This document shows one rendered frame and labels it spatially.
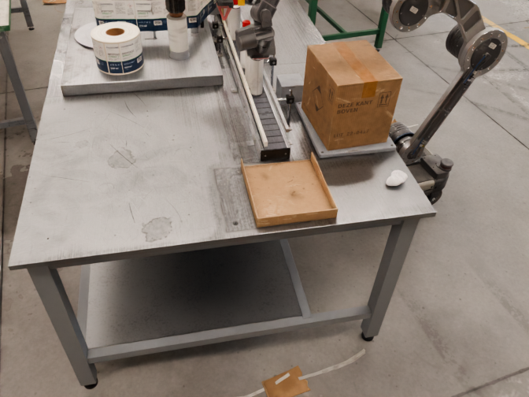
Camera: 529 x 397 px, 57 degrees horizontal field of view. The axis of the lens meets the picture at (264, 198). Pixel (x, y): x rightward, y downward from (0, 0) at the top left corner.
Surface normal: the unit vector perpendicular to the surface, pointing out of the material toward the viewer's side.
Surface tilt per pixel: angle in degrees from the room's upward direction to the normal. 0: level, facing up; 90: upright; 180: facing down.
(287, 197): 0
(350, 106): 90
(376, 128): 90
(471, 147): 0
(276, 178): 0
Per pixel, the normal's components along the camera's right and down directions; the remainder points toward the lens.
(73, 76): 0.04, -0.73
